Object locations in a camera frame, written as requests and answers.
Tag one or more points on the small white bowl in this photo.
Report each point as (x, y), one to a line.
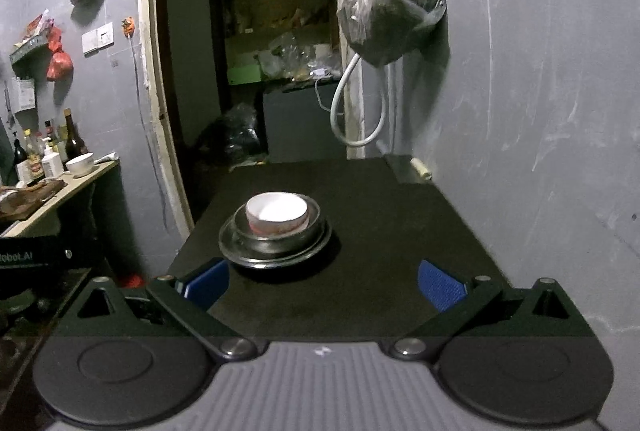
(80, 165)

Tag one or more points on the white wall switch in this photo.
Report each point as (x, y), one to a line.
(97, 39)

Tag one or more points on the dark glass bottle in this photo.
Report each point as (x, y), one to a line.
(75, 141)

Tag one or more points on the stainless steel bowl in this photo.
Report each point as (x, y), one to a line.
(280, 242)

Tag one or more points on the small wall shelf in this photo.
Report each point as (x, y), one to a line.
(30, 46)

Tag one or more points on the red mesh bag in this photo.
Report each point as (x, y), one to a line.
(60, 61)

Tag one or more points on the cluttered storage shelf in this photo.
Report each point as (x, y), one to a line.
(280, 46)

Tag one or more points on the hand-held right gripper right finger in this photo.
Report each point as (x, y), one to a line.
(442, 286)

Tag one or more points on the white plastic bottle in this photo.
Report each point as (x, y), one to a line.
(52, 163)

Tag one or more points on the black plastic bag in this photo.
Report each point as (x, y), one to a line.
(235, 136)

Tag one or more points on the white squeeze tube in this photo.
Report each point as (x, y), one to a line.
(106, 157)

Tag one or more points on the small cream roll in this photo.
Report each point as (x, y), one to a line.
(421, 168)

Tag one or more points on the green box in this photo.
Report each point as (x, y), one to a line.
(245, 75)

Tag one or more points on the hanging white packet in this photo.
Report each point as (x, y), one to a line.
(23, 93)

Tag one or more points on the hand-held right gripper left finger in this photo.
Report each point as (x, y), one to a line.
(207, 283)

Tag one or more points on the small red object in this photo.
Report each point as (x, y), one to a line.
(131, 281)

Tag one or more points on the beige door frame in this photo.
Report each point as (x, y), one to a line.
(150, 76)

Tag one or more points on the wooden cutting board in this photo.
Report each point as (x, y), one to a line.
(30, 198)

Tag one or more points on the black capped sauce bottle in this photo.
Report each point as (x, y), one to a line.
(20, 158)

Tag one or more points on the wooden side counter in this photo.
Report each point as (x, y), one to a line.
(75, 188)

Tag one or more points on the dark cabinet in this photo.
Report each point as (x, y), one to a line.
(300, 126)

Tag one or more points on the orange wall hook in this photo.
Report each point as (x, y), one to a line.
(128, 25)

